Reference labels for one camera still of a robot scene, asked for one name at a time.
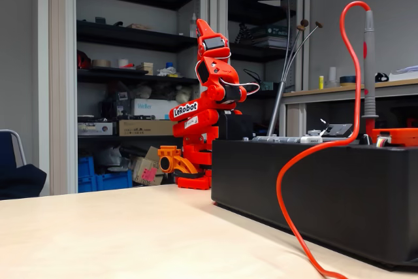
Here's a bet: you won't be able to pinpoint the grey metal hinged lid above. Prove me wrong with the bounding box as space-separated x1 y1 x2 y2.
243 118 329 144

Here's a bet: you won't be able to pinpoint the red probe cable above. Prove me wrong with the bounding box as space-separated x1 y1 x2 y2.
276 0 372 279

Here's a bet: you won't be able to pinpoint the grey test probe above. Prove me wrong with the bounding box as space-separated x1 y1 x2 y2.
361 10 379 136

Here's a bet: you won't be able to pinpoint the clear plastic bottle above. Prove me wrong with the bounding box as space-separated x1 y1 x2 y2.
189 12 199 39

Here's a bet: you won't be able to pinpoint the grey cabinet black shelves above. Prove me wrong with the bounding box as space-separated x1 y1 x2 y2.
48 0 213 195
208 0 311 142

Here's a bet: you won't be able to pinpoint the black flexible tripod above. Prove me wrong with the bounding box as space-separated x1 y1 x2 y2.
234 23 254 44

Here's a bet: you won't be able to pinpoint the white rag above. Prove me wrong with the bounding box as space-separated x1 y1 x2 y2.
156 66 179 78

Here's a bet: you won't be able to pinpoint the white rounded object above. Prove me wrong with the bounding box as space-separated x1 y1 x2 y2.
175 85 193 103

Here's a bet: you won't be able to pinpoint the stack of books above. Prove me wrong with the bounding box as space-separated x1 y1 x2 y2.
253 25 289 48

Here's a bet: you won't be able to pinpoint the small wooden box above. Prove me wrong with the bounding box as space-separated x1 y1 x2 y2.
136 61 154 76

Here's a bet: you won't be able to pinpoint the grey stand brown-tipped stems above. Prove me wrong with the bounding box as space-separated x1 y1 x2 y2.
266 0 325 138

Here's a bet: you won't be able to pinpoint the white Weller box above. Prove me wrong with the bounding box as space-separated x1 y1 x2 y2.
130 98 179 120

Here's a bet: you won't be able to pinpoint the long brown cardboard box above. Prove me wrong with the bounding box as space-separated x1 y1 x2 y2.
118 119 179 137

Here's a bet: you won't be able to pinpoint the orange printed part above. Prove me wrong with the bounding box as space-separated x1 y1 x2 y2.
157 146 199 175

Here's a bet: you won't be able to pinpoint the small cardboard box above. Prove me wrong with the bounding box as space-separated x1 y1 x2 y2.
145 146 161 162

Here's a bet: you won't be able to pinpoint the white cup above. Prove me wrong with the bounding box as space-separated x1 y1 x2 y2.
327 66 339 88

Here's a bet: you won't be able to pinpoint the red tool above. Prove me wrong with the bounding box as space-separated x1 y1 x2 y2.
77 50 92 70

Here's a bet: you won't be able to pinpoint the cardboard box pink sticker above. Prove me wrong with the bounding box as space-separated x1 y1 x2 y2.
132 156 164 186

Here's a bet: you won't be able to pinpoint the sideboard with wooden top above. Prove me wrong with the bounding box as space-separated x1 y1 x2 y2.
280 78 418 141

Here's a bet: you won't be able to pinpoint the grey printed carton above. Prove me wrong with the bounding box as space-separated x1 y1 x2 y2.
77 122 114 137

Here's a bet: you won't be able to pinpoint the blue plastic crate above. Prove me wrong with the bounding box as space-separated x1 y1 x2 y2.
94 170 133 191
77 156 97 193

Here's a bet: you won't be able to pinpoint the multicolour ribbon connector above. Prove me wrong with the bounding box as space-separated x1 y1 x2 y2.
375 132 392 148

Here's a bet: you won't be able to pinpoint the black task box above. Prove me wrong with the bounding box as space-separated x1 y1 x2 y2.
210 110 418 272

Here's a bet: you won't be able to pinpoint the stack of papers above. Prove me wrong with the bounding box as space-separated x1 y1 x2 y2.
390 65 418 81

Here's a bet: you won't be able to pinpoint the black cable bracket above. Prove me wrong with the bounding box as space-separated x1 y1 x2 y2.
326 123 354 139

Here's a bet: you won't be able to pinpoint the blue chair metal frame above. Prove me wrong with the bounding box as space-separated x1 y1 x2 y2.
0 128 29 171

